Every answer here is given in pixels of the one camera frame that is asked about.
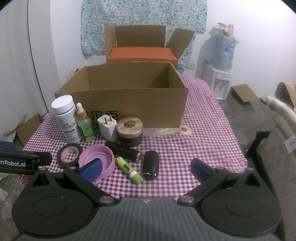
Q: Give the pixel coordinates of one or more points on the small cardboard box on floor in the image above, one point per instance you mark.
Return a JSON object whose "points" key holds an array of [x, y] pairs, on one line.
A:
{"points": [[27, 129]]}

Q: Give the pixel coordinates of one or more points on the green glue stick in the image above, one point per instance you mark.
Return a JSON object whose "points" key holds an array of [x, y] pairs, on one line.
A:
{"points": [[126, 168]]}

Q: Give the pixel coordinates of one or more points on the orange Philips box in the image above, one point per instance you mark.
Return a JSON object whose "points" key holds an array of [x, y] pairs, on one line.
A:
{"points": [[142, 54]]}

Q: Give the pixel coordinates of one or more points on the white fabric sheet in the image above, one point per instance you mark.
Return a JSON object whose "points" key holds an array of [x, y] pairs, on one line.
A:
{"points": [[29, 76]]}

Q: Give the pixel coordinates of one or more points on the pink plastic lid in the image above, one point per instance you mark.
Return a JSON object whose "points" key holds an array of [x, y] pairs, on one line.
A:
{"points": [[104, 154]]}

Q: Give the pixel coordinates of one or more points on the white power adapter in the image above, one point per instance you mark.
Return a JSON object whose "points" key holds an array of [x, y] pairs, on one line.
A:
{"points": [[107, 126]]}

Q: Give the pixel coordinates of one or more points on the black stand frame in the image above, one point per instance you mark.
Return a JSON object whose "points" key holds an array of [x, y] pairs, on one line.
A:
{"points": [[252, 154]]}

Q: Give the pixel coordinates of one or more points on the green dropper bottle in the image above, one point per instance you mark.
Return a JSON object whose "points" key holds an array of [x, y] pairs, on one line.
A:
{"points": [[85, 123]]}

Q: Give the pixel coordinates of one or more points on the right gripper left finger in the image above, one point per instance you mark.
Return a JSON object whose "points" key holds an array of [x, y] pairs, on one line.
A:
{"points": [[83, 179]]}

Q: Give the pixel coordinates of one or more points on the cream mat with red hearts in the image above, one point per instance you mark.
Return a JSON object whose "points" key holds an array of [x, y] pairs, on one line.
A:
{"points": [[183, 130]]}

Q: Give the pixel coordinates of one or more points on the white water dispenser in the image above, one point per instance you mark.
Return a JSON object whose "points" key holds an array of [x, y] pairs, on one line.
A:
{"points": [[218, 81]]}

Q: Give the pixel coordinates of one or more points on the purple checkered tablecloth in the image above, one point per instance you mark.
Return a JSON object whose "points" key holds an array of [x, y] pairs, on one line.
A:
{"points": [[212, 141]]}

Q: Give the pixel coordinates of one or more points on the white pill bottle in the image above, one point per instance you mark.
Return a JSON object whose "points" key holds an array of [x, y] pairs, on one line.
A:
{"points": [[65, 113]]}

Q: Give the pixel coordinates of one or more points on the beige woven cushion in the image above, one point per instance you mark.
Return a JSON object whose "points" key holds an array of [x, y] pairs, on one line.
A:
{"points": [[285, 92]]}

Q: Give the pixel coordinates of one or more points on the black cylindrical tube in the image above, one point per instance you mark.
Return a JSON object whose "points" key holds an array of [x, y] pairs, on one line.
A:
{"points": [[124, 152]]}

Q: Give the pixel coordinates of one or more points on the floral blue curtain cloth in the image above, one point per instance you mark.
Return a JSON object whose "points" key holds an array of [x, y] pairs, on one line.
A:
{"points": [[190, 15]]}

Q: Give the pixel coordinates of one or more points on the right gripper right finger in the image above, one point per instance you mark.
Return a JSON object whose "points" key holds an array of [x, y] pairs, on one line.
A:
{"points": [[210, 180]]}

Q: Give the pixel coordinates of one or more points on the large rear cardboard box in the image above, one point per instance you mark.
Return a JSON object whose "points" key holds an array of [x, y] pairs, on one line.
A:
{"points": [[146, 36]]}

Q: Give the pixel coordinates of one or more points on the open brown cardboard box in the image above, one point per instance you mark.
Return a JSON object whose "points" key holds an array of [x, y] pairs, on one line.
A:
{"points": [[151, 91]]}

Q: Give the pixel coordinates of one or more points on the black tape roll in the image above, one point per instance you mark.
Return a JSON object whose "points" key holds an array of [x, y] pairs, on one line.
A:
{"points": [[68, 155]]}

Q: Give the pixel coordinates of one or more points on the gold lid cosmetic jar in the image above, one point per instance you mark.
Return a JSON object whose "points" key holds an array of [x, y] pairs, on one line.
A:
{"points": [[130, 131]]}

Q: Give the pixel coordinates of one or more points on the flat cardboard piece on floor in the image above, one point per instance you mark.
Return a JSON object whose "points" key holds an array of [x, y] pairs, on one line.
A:
{"points": [[243, 93]]}

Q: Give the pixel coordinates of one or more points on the white chair frame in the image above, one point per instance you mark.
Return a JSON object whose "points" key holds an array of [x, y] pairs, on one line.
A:
{"points": [[283, 118]]}

